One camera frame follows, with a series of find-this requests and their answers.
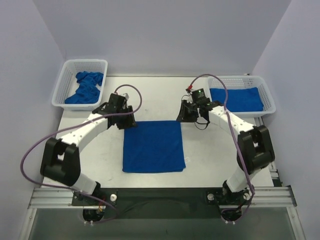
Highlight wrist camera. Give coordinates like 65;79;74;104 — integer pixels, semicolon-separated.
121;93;129;101
186;86;211;105

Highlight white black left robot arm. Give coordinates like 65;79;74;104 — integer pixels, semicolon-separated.
40;93;137;197

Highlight white perforated right basket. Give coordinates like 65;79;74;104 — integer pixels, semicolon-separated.
205;75;276;118

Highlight aluminium frame rail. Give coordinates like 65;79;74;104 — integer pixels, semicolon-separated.
22;123;305;240

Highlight crumpled blue towels in basket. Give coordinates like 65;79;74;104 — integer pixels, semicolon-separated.
64;71;104;105

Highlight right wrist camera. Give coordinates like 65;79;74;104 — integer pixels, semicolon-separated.
186;86;211;105

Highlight white perforated left basket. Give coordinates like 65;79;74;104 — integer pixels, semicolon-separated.
51;59;108;111

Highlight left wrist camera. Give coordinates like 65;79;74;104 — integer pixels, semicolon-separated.
121;93;129;101

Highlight white perforated basket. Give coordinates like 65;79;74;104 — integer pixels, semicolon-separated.
205;75;276;118
51;59;108;111

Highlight blue towel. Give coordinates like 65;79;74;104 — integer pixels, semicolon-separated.
209;87;264;113
122;120;186;174

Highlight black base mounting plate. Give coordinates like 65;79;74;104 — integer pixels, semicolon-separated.
71;187;251;221

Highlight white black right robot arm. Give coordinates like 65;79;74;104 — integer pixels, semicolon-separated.
176;100;275;193

